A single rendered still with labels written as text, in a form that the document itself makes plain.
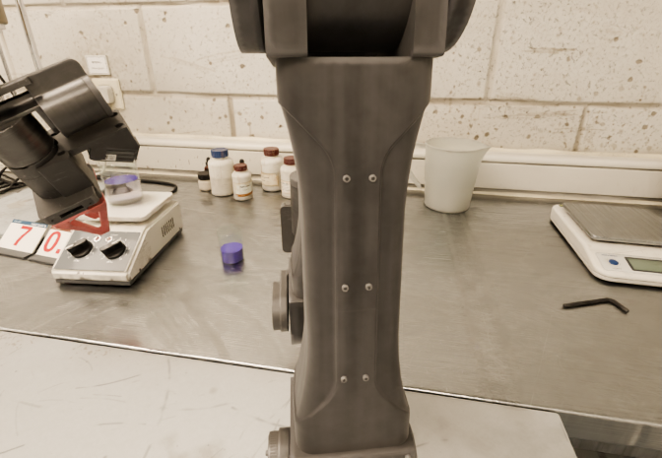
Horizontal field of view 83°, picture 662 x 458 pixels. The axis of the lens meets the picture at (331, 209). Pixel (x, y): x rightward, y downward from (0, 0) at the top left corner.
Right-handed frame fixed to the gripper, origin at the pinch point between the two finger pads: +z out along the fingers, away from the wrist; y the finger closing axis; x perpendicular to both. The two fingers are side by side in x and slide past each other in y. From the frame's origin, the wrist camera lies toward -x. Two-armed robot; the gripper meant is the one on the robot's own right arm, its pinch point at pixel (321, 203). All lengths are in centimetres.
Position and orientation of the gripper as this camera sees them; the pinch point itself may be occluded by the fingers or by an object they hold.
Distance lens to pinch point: 55.6
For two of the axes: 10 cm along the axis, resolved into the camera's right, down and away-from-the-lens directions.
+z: -0.2, -3.8, 9.2
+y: -10.0, 0.1, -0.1
